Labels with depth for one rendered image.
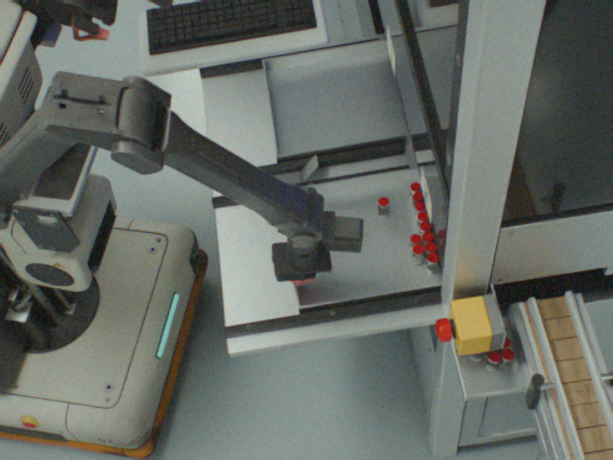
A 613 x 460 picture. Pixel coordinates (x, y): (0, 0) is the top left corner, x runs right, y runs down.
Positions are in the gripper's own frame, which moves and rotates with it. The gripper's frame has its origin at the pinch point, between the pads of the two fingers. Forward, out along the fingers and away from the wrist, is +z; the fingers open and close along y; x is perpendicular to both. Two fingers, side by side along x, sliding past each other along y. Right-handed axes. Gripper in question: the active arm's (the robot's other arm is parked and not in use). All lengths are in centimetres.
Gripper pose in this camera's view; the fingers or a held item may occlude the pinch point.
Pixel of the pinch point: (299, 280)
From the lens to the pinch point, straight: 162.2
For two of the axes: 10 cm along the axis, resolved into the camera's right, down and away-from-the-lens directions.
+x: -1.3, -8.5, 5.2
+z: -0.5, 5.3, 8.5
